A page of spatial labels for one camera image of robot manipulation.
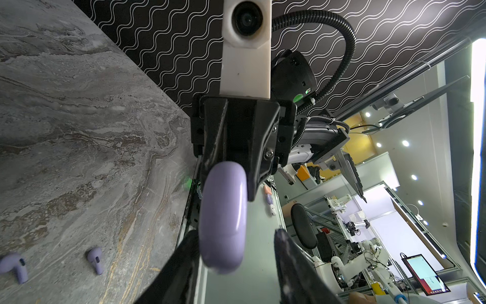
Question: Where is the black office chair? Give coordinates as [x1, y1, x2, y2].
[291, 203, 318, 250]

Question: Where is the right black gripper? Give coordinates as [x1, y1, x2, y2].
[191, 94, 297, 201]

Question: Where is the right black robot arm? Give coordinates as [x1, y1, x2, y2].
[191, 50, 363, 201]

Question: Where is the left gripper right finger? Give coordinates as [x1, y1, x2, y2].
[274, 229, 342, 304]

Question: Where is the red screen monitor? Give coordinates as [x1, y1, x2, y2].
[401, 254, 451, 296]

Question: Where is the black corrugated cable conduit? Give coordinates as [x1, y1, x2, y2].
[271, 9, 357, 115]

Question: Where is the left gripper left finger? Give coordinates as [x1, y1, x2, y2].
[135, 230, 200, 304]

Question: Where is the purple earbud far left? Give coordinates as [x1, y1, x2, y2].
[0, 253, 29, 284]

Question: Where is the purple earbud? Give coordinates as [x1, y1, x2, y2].
[87, 247, 104, 275]
[0, 253, 29, 284]

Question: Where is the purple earbud lower middle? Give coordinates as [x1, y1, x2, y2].
[87, 247, 104, 275]

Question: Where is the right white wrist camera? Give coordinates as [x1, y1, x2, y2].
[220, 1, 272, 99]

